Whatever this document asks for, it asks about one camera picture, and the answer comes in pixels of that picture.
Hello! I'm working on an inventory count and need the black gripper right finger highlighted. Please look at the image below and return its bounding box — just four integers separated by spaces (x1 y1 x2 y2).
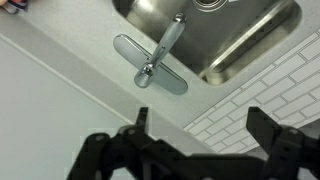
245 106 320 180

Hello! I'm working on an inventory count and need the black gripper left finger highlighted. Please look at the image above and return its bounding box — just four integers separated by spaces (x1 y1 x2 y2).
65 106 183 180

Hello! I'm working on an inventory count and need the chrome sink faucet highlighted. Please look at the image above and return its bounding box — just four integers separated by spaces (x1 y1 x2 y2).
113 12 189 96

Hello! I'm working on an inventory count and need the white brick pattern mat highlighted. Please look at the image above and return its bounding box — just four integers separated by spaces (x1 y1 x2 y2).
183 28 320 154

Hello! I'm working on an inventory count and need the stainless steel sink basin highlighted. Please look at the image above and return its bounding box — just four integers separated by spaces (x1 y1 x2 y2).
111 0 304 86

